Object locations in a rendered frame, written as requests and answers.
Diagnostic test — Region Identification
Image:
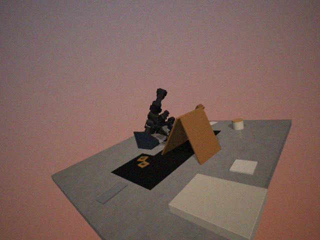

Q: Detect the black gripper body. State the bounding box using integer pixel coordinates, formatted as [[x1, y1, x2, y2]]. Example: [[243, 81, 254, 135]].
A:
[[149, 114, 175, 134]]

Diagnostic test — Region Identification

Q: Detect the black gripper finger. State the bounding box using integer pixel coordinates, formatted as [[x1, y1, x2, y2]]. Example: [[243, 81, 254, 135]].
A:
[[167, 121, 173, 131], [156, 126, 168, 137]]

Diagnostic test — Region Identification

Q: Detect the grey flat bar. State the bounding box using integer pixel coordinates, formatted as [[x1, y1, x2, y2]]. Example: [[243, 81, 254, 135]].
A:
[[95, 182, 128, 205]]

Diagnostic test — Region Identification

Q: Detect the small beige jar with tan lid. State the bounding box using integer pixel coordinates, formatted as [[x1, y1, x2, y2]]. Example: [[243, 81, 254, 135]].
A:
[[231, 118, 244, 130]]

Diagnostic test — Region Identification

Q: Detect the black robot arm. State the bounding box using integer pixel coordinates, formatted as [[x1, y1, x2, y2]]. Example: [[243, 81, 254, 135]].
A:
[[144, 88, 170, 135]]

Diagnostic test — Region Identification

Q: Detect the beige flat rectangular slab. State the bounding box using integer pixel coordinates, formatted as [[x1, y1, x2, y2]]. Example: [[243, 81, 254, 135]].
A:
[[169, 173, 268, 240]]

